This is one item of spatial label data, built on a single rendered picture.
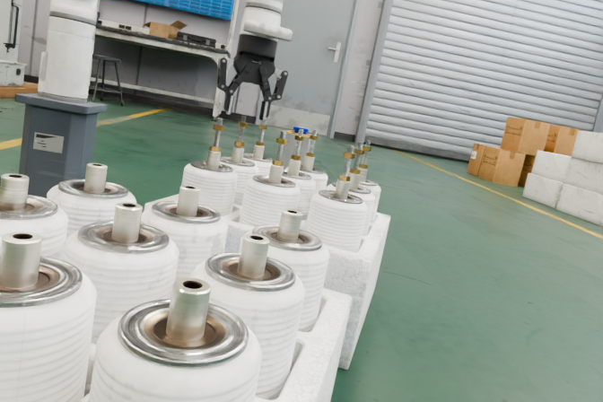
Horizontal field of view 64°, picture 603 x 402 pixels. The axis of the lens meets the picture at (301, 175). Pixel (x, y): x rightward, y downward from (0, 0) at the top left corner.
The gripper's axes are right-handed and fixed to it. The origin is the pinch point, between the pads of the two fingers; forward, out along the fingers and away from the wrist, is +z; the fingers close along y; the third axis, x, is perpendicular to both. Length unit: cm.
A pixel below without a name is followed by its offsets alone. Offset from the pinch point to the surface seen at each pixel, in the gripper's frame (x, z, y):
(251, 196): 18.6, 13.1, 1.6
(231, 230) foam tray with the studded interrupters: 20.8, 18.4, 4.6
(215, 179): 14.3, 11.6, 7.1
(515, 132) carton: -244, -11, -310
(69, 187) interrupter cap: 35.7, 10.2, 27.9
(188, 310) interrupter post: 69, 9, 19
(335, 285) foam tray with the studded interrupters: 31.3, 22.8, -10.2
